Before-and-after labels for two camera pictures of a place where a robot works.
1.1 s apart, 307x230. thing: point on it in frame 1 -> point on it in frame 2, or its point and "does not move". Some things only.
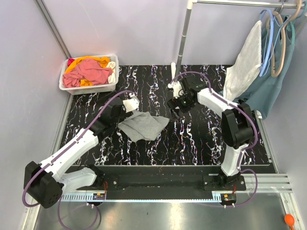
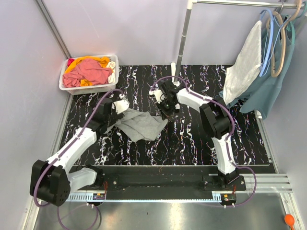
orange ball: [289, 221] does not move
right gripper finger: [175, 113] -> [164, 116]
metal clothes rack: [191, 3] does not move
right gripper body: [174, 105] -> [166, 108]
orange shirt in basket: [102, 61] does not move
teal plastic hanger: [293, 34] does not move
